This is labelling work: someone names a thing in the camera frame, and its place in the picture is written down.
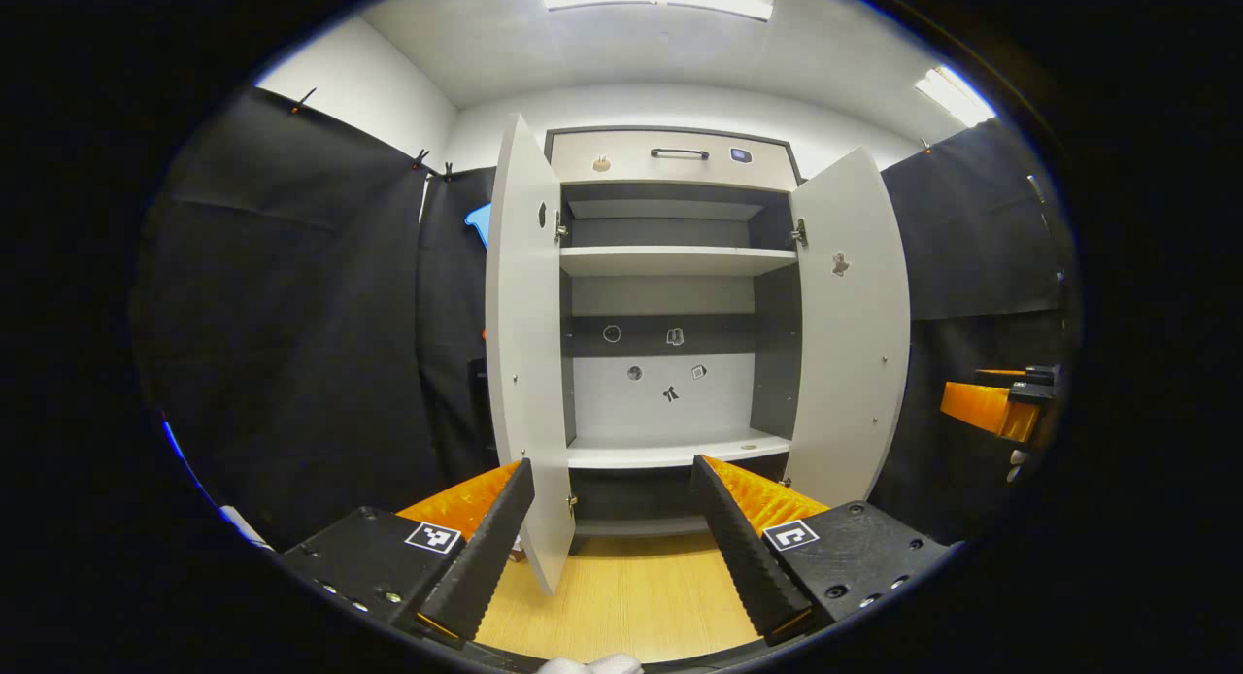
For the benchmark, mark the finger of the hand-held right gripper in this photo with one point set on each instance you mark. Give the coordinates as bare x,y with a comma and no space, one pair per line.
1044,374
981,407

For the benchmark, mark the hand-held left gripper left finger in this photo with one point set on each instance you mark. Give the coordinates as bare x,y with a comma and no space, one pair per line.
484,567

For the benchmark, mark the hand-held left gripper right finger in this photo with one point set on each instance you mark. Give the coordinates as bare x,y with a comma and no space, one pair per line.
743,557

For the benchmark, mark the grey shoe cabinet door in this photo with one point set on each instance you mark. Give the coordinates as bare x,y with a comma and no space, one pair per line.
855,383
524,363

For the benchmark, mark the grey double-door shoe cabinet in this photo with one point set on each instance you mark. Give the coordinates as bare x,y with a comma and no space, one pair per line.
777,363

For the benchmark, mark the grey cabinet shelf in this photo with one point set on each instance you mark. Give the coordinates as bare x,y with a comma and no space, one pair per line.
660,453
670,261

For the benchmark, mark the grey cabinet drawer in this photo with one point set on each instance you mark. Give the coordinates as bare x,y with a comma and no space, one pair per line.
646,171

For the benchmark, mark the black backdrop cloth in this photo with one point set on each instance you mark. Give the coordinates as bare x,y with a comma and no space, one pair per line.
311,344

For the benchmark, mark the small ceiling light panel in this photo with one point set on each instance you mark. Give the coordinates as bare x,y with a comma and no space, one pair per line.
957,96

